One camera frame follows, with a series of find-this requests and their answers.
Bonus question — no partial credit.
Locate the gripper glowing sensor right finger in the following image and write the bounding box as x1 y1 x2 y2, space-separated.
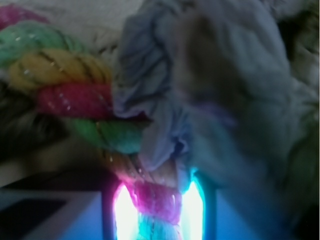
180 172 217 240

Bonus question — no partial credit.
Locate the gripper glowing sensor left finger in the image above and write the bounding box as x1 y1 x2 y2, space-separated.
102 182 138 240

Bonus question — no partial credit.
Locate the multicolored twisted rope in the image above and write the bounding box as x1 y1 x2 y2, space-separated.
0 4 186 240

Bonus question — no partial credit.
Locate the white crumpled cloth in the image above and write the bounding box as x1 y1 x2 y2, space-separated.
112 0 318 202

